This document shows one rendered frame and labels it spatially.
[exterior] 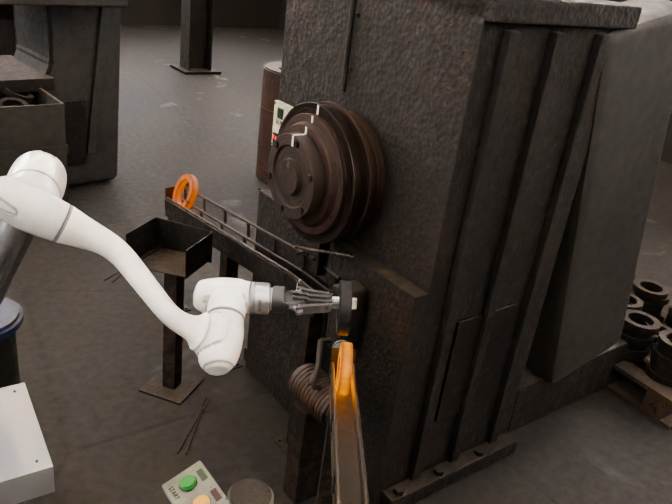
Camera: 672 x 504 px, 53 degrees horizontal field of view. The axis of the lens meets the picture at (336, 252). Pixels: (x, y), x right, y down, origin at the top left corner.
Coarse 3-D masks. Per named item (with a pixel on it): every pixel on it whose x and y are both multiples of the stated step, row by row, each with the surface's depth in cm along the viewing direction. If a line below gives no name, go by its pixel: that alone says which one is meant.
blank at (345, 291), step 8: (344, 280) 191; (344, 288) 186; (352, 288) 187; (344, 296) 184; (344, 304) 183; (344, 312) 183; (336, 320) 195; (344, 320) 184; (336, 328) 192; (344, 328) 185
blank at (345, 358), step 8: (344, 344) 197; (352, 344) 198; (344, 352) 194; (352, 352) 194; (344, 360) 193; (352, 360) 193; (344, 368) 192; (336, 376) 205; (344, 376) 192; (336, 384) 201; (344, 384) 192; (336, 392) 198; (344, 392) 195
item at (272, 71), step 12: (264, 72) 508; (276, 72) 496; (264, 84) 510; (276, 84) 498; (264, 96) 512; (276, 96) 501; (264, 108) 513; (264, 120) 517; (264, 132) 520; (264, 144) 523; (264, 156) 526; (264, 168) 529; (264, 180) 533
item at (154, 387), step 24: (144, 240) 273; (168, 240) 279; (192, 240) 275; (168, 264) 267; (192, 264) 260; (168, 288) 271; (168, 336) 281; (168, 360) 286; (144, 384) 292; (168, 384) 291; (192, 384) 296
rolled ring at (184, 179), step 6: (186, 174) 327; (180, 180) 330; (186, 180) 327; (192, 180) 321; (180, 186) 331; (192, 186) 320; (174, 192) 332; (180, 192) 332; (192, 192) 319; (174, 198) 330; (180, 198) 331; (186, 198) 321; (192, 198) 320; (180, 204) 324; (186, 204) 320; (192, 204) 322
